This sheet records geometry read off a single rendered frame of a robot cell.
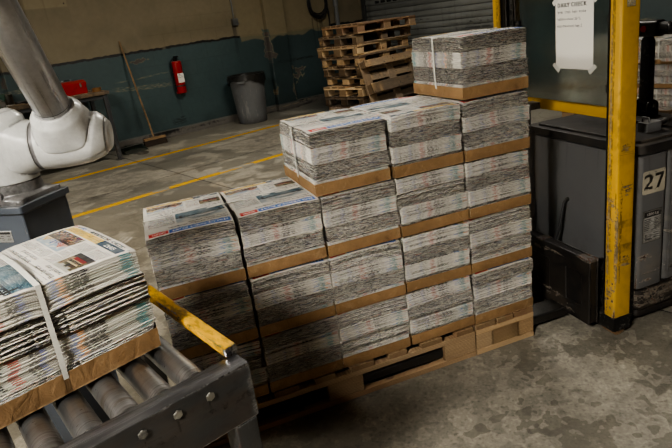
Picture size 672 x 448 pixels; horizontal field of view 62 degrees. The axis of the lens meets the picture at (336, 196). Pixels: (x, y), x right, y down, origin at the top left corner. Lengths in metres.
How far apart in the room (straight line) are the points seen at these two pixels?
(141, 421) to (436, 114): 1.42
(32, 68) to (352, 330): 1.35
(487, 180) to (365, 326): 0.72
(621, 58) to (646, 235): 0.77
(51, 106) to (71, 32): 6.81
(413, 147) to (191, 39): 7.38
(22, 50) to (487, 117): 1.50
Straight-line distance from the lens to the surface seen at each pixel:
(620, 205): 2.42
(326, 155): 1.90
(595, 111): 2.50
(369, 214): 2.01
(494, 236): 2.31
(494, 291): 2.42
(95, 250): 1.21
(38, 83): 1.72
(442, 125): 2.07
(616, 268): 2.51
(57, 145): 1.83
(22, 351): 1.15
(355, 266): 2.05
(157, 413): 1.09
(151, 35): 8.92
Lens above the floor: 1.41
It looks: 17 degrees down
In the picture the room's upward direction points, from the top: 8 degrees counter-clockwise
